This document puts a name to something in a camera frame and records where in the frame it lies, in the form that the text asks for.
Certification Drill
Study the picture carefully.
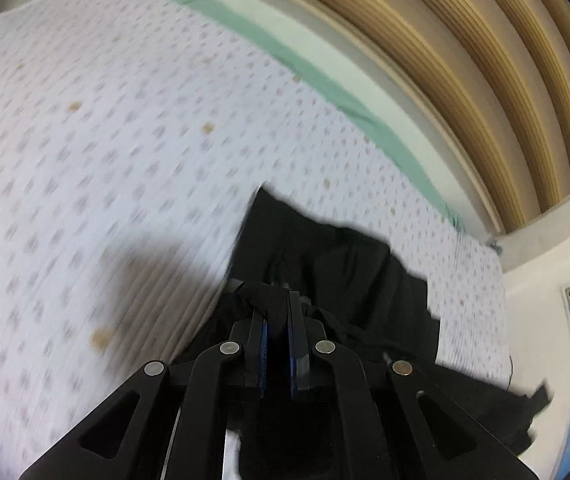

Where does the floral quilted bedspread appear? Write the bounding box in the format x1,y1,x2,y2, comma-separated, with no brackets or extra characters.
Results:
0,0,511,479

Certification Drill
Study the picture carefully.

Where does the black hooded jacket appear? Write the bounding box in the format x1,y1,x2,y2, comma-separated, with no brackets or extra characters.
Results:
169,184,554,480

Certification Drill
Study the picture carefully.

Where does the wooden slatted headboard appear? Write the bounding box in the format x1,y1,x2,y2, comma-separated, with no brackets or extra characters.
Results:
299,0,570,233

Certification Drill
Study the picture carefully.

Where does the green bed sheet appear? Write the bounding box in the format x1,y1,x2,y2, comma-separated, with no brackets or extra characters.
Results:
173,0,474,232

